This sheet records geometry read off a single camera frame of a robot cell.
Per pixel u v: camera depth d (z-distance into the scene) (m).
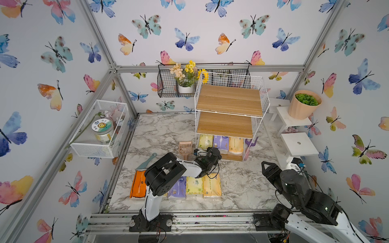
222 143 0.96
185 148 1.01
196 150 0.89
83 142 0.66
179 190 0.81
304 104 0.77
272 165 0.61
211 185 0.83
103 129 0.65
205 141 0.98
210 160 0.74
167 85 0.91
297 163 0.58
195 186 0.81
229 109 0.67
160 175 0.51
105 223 0.76
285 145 0.86
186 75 0.85
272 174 0.58
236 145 0.97
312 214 0.45
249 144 1.04
